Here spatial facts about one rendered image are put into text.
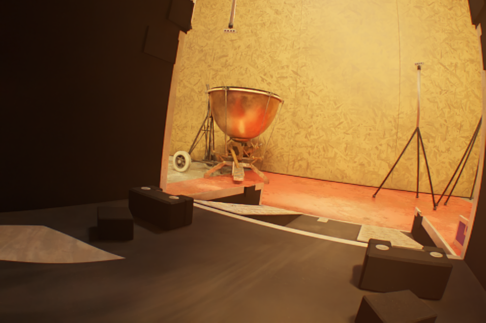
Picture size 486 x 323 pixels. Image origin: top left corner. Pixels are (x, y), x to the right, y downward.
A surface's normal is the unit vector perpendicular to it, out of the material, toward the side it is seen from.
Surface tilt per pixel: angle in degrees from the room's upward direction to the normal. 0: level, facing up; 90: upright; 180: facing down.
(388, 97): 90
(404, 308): 0
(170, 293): 0
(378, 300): 0
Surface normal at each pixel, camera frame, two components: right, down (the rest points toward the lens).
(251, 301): 0.11, -0.99
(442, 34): -0.40, -0.04
